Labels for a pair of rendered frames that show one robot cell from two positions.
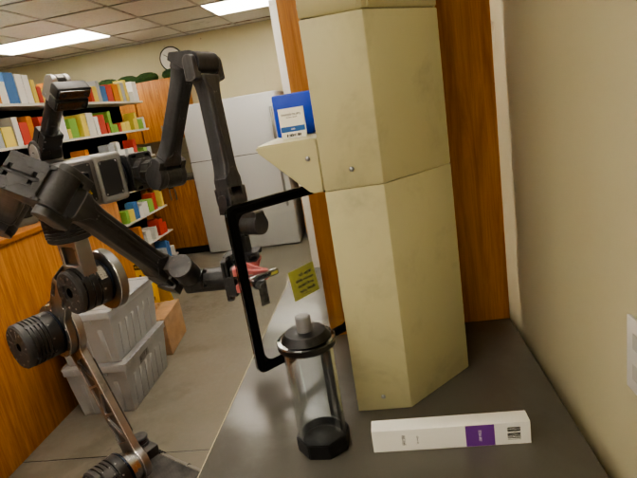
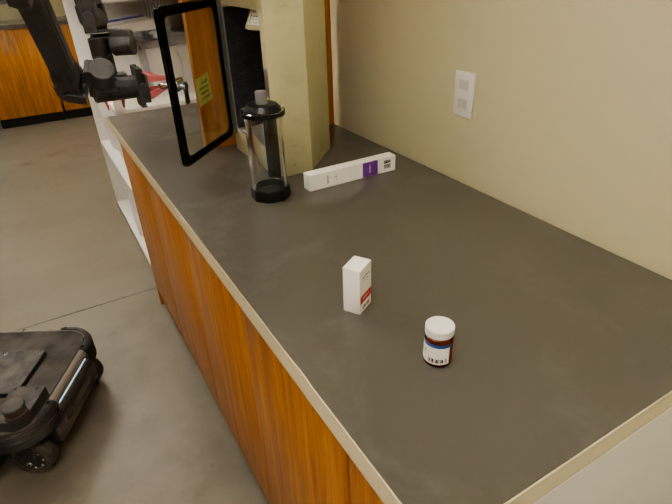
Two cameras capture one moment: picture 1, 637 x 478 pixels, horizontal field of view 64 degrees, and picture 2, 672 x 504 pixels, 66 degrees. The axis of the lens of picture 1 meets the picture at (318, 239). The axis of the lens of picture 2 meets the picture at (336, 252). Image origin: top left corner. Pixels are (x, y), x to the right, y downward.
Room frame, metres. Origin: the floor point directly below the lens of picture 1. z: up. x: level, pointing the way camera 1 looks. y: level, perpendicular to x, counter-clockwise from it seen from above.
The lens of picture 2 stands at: (-0.24, 0.68, 1.49)
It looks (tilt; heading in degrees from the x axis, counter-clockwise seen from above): 30 degrees down; 322
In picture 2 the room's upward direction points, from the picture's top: 2 degrees counter-clockwise
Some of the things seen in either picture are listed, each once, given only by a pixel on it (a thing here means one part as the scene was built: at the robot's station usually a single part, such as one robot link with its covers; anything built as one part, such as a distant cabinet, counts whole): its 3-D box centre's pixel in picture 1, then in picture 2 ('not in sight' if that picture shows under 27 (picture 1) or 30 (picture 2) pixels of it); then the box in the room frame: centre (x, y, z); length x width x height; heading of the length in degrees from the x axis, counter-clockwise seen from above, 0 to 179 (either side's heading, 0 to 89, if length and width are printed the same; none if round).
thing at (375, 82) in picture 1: (393, 209); (282, 21); (1.07, -0.17, 1.33); 0.32 x 0.25 x 0.77; 172
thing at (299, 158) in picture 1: (301, 159); not in sight; (1.10, 0.01, 1.46); 0.32 x 0.11 x 0.10; 172
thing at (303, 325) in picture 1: (304, 331); (261, 104); (0.85, 0.05, 1.18); 0.09 x 0.09 x 0.07
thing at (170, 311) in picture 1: (156, 328); not in sight; (3.58, 1.32, 0.14); 0.41 x 0.32 x 0.28; 178
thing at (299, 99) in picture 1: (300, 113); not in sight; (1.18, 0.00, 1.56); 0.10 x 0.10 x 0.09; 82
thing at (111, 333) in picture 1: (109, 319); not in sight; (2.97, 1.37, 0.49); 0.60 x 0.42 x 0.33; 172
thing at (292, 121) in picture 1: (292, 122); not in sight; (1.06, 0.01, 1.54); 0.05 x 0.05 x 0.06; 87
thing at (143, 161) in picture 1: (148, 170); not in sight; (1.66, 0.51, 1.45); 0.09 x 0.08 x 0.12; 142
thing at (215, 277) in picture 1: (220, 278); (128, 87); (1.17, 0.25, 1.20); 0.07 x 0.07 x 0.10; 81
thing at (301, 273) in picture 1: (297, 273); (199, 81); (1.15, 0.06, 1.19); 0.30 x 0.01 x 0.40; 126
